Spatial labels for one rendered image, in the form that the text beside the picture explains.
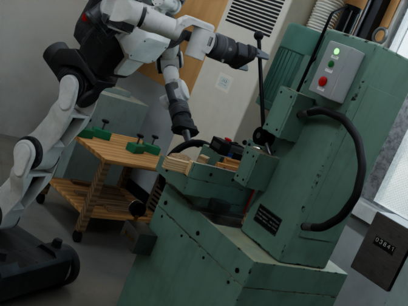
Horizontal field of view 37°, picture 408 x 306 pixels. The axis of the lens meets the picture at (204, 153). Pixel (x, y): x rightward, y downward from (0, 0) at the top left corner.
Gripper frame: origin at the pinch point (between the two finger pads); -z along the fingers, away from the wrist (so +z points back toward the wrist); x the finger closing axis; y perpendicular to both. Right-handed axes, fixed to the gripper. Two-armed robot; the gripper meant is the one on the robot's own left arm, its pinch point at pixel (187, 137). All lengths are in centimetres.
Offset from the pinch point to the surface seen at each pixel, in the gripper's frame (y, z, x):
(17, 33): -143, 220, 4
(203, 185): 20, -43, 18
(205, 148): 10.7, -15.1, 2.4
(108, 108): -117, 135, -46
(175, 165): 22, -38, 29
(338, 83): 78, -46, 10
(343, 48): 85, -39, 10
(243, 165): 38, -47, 15
